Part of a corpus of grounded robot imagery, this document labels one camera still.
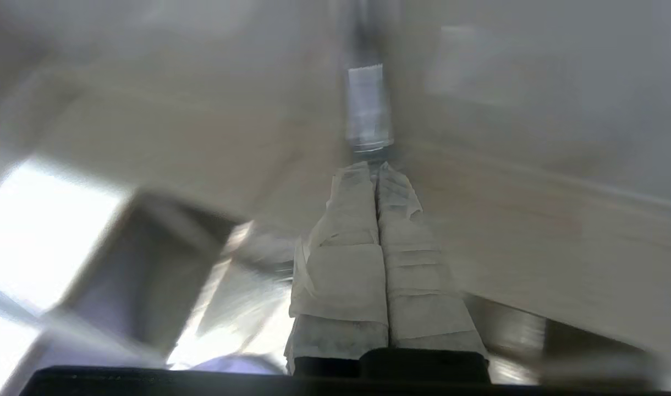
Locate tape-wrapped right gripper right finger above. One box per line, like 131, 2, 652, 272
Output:
375, 162, 487, 355

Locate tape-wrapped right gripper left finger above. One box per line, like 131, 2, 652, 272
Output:
285, 162, 389, 376

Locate chrome gooseneck faucet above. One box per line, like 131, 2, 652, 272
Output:
344, 0, 395, 155

